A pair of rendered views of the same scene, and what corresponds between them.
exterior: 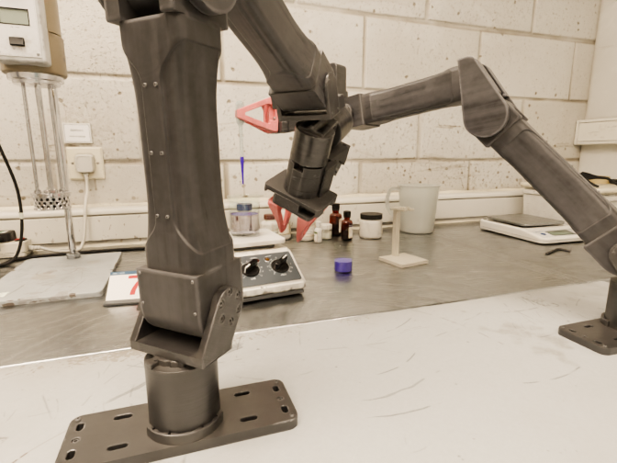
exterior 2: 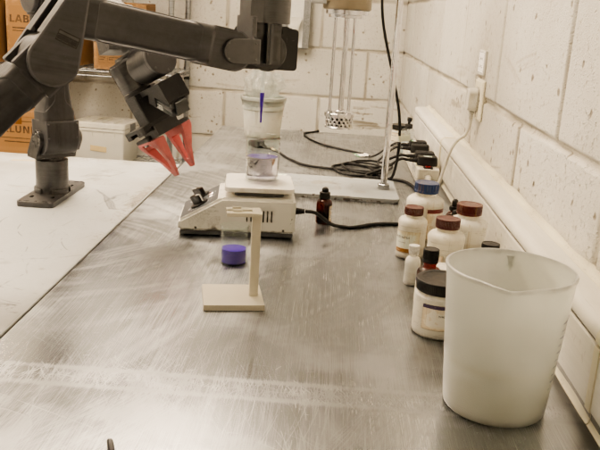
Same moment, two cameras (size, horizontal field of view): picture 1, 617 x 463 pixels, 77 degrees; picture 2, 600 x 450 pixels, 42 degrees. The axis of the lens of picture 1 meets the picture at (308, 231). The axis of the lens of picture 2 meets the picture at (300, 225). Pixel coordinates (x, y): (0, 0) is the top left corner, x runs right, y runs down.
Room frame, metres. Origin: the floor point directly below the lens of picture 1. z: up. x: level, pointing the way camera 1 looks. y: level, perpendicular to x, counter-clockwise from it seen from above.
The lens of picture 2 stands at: (1.31, -1.11, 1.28)
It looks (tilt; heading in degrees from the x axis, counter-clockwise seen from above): 15 degrees down; 111
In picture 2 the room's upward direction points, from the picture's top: 4 degrees clockwise
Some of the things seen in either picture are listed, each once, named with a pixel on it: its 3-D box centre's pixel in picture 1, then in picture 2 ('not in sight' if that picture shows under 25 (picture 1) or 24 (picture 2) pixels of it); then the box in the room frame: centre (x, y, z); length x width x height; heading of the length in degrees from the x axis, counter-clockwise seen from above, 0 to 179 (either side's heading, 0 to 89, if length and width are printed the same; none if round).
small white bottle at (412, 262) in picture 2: (318, 231); (412, 264); (1.08, -0.03, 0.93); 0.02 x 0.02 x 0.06
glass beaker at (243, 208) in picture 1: (245, 216); (262, 159); (0.77, 0.12, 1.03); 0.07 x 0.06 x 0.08; 114
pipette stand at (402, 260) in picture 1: (404, 234); (234, 254); (0.88, -0.22, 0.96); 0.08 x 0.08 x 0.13; 30
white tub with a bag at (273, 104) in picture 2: not in sight; (263, 102); (0.34, 1.09, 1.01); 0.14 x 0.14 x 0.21
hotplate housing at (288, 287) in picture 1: (252, 262); (244, 206); (0.74, 0.11, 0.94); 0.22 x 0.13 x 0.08; 25
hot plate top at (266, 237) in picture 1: (248, 237); (259, 183); (0.77, 0.12, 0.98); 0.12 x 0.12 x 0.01; 25
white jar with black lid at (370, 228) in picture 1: (371, 225); (440, 304); (1.16, -0.19, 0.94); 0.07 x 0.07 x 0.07
